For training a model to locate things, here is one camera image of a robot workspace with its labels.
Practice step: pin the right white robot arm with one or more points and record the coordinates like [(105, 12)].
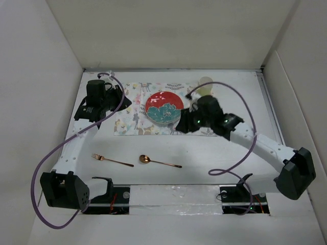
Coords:
[(294, 168)]

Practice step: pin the copper fork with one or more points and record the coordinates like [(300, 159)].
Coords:
[(102, 158)]

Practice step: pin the copper spoon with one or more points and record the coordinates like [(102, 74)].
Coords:
[(146, 159)]

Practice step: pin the red and teal plate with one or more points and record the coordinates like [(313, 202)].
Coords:
[(163, 107)]

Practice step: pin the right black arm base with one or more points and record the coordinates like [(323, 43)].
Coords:
[(235, 199)]

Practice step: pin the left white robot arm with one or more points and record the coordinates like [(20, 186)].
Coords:
[(62, 187)]

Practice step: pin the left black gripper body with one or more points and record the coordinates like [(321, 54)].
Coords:
[(113, 96)]

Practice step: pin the pale yellow mug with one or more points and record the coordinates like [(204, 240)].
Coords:
[(206, 89)]

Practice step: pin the animal print cloth placemat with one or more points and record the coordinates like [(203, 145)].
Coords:
[(134, 121)]

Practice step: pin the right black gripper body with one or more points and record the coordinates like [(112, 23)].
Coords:
[(202, 120)]

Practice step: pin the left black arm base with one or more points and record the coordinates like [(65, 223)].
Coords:
[(114, 202)]

